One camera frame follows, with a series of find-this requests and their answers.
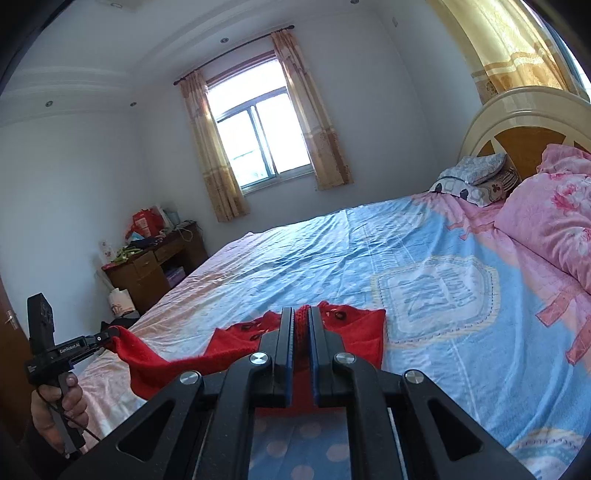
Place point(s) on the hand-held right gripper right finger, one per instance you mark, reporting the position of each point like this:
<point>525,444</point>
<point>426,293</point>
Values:
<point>315,344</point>

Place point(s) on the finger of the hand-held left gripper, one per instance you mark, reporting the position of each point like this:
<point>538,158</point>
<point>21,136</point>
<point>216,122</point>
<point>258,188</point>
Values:
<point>104,340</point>

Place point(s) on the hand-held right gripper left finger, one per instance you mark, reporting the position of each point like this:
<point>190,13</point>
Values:
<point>290,344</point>

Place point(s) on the red embroidered sweater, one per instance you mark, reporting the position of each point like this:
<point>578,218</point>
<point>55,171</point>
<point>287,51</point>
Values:
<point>364,337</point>

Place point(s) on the person's left hand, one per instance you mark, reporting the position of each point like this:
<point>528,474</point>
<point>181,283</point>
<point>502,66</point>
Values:
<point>69,406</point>

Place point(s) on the black bag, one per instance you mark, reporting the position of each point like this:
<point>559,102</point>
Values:
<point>119,321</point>

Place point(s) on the brown wooden door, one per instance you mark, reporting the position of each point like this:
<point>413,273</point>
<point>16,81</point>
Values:
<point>11,369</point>

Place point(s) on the white paper bag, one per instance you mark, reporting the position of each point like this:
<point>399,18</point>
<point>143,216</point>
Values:
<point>121,301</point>

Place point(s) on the brown wooden desk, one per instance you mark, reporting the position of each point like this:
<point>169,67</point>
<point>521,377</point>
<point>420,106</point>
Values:
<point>152,272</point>

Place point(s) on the bed with blue sheet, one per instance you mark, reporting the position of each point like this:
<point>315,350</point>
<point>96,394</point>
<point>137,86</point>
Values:
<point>323,258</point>

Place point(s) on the white floral carton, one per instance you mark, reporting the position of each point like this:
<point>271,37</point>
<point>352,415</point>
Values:
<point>106,254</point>

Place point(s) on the green item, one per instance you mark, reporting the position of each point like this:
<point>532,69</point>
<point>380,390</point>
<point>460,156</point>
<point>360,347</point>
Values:
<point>128,254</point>

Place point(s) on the purple box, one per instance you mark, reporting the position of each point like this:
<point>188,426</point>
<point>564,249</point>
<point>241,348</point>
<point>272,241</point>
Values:
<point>175,277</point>

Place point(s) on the dark blue cloth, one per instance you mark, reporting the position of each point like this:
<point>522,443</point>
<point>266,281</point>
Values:
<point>141,241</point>

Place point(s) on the red gift bag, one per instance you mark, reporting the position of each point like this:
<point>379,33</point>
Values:
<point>147,224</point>

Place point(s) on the pale plastic bag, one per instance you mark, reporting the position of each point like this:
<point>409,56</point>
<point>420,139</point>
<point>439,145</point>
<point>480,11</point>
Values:
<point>166,217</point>

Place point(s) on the yellow patterned curtain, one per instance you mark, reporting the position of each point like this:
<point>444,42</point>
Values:
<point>314,115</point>
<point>212,152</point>

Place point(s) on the white pillow with black print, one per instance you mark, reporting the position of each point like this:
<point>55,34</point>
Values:
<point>457,191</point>

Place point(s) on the sliding window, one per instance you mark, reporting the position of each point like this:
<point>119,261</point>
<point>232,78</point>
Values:
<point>258,129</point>

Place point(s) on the blue-grey floral pillow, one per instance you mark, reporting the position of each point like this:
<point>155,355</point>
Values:
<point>475,167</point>

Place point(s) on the brown patterned pillow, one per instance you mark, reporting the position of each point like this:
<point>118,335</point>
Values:
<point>501,184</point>

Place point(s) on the pink floral quilt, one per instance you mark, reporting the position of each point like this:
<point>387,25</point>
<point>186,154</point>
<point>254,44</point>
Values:
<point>549,217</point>

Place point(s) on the cream and wood headboard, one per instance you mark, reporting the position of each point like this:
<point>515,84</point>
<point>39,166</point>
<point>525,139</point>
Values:
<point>521,138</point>

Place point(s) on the dark curtain rod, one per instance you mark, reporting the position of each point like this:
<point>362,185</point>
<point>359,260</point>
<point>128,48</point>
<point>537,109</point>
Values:
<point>231,57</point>

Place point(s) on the large yellow curtain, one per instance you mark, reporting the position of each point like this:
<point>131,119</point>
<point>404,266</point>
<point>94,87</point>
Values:
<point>508,46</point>

